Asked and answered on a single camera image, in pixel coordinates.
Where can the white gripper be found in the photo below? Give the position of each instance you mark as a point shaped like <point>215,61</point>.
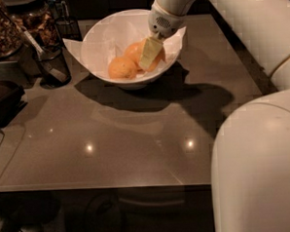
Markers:
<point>164,23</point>

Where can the orange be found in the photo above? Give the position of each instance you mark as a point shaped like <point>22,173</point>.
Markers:
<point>158,58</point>
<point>122,68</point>
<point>134,51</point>

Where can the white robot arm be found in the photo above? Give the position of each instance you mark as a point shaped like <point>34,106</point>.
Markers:
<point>250,169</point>

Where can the white ceramic bowl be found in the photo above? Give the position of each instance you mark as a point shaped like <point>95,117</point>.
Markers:
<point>114,23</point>

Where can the white paper bowl liner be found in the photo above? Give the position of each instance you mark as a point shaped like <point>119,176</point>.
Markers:
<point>108,38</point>

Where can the black mesh cup rear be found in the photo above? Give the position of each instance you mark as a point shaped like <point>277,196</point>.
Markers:
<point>68,28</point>

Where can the black mesh cup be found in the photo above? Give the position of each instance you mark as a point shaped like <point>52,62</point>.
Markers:
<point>53,67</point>
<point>68,28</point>

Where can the black mesh cup front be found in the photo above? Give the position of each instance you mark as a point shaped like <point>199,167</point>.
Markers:
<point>53,67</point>

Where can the dark brown tray device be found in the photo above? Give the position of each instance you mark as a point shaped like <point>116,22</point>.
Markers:
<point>10,101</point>

